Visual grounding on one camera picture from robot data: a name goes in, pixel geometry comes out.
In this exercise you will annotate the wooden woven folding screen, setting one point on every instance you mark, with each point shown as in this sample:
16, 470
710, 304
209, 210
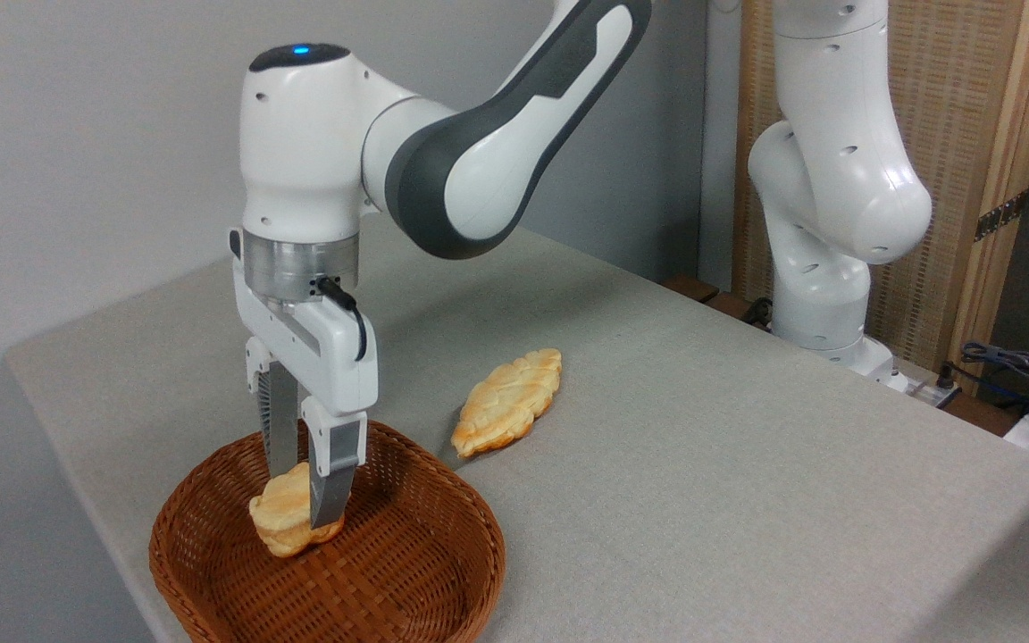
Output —
957, 89

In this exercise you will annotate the round bread bun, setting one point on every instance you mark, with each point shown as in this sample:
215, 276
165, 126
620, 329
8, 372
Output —
282, 518

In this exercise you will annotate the brown wicker basket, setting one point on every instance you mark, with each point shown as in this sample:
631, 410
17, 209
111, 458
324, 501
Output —
389, 572

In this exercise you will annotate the leaf-shaped flat bread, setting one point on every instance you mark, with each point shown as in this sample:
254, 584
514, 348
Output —
506, 402

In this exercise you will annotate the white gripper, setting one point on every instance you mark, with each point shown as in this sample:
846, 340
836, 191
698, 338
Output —
327, 353

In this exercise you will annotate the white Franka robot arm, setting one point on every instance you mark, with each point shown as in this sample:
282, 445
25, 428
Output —
300, 134

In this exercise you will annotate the white connector box with plug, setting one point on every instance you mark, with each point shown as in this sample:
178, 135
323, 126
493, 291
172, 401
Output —
930, 391

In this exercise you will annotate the metal screen hinge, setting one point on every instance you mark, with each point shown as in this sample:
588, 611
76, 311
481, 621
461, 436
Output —
1001, 214

